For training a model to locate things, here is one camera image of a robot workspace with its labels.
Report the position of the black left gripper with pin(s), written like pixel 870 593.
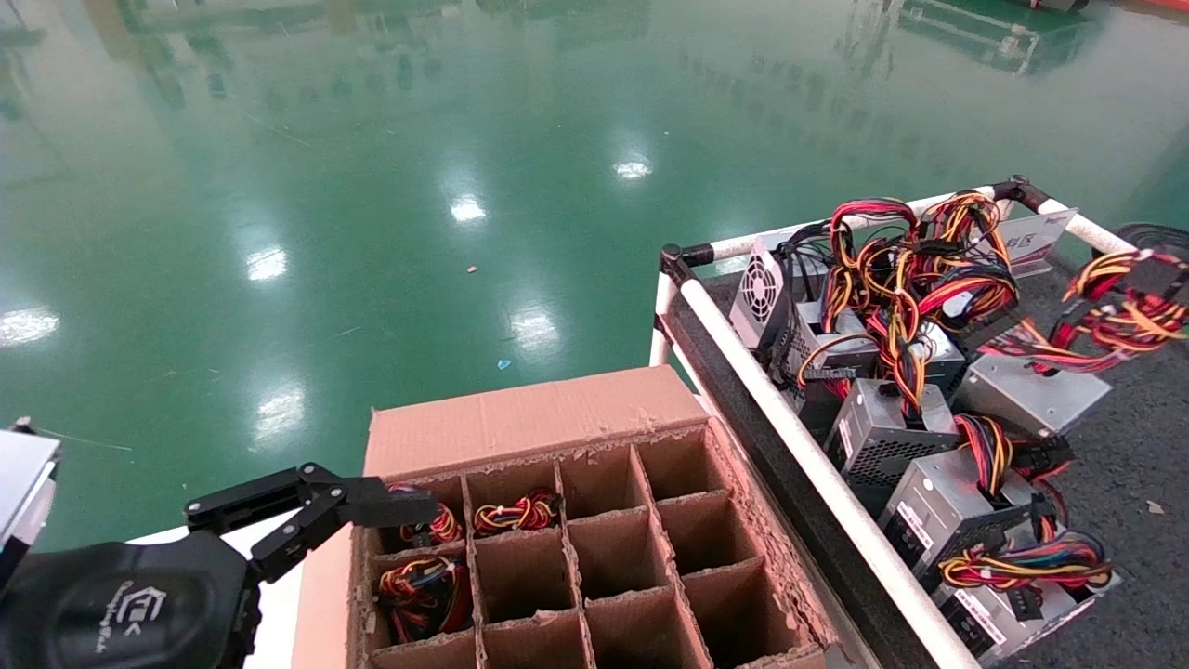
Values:
pixel 111 604

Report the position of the silver power supply with fan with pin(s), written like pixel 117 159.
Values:
pixel 760 297

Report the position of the white pipe frame cart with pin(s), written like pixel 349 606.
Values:
pixel 790 418

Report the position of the dark grey felt mat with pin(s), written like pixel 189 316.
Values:
pixel 1133 446

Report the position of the white label card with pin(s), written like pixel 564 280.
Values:
pixel 1031 243

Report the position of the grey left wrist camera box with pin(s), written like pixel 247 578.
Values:
pixel 23 483

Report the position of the cardboard box with dividers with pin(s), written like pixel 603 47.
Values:
pixel 520 418

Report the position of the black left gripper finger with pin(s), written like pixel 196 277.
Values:
pixel 372 502

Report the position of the black round object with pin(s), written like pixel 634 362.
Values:
pixel 1156 237

